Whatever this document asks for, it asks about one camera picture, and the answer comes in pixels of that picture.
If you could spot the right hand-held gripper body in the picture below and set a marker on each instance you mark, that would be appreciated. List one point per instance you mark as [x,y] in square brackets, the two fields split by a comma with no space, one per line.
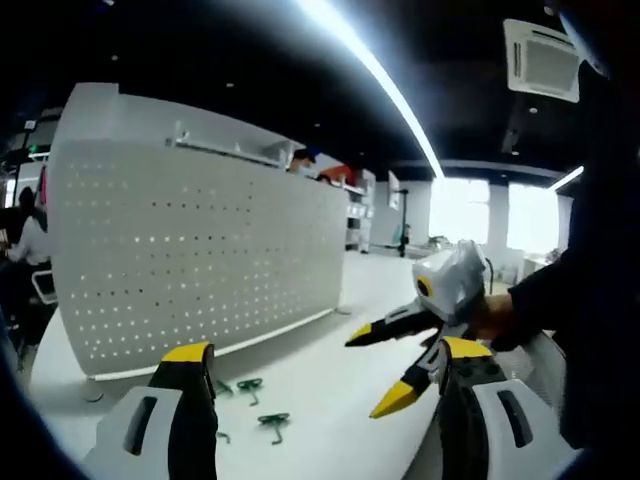
[450,285]

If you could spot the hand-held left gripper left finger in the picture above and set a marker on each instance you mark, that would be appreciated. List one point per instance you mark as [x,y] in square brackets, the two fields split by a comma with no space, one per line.
[150,435]

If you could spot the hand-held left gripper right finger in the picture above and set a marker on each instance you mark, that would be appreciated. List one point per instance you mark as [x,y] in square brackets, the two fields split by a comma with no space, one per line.
[500,430]

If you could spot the white perforated mounting plate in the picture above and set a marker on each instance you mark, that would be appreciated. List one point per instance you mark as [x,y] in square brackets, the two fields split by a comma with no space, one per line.
[200,240]

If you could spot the person's right hand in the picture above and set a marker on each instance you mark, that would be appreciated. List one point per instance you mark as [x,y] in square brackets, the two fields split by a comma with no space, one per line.
[492,315]

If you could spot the grey mesh chair back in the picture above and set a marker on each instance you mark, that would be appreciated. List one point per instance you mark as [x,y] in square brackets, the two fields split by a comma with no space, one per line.
[547,370]

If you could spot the black tripod stand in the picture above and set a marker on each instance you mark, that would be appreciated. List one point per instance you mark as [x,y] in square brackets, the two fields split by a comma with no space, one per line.
[402,225]

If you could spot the white storage shelf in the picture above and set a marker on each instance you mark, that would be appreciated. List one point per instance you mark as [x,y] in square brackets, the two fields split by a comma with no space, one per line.
[361,215]

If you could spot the short ceiling light strip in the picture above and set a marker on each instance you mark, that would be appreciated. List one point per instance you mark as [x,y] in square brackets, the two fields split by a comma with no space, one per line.
[569,178]

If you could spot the person's dark clothing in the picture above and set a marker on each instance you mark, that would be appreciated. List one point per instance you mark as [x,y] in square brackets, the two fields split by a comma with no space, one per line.
[607,225]

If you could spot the white chair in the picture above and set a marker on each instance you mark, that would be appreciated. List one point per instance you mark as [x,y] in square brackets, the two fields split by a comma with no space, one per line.
[44,286]

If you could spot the long ceiling light strip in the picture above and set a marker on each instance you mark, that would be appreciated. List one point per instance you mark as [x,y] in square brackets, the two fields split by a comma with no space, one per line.
[395,95]

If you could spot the ceiling air conditioner vent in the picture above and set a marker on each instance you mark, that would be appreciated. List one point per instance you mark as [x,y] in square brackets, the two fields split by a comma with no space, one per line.
[542,60]

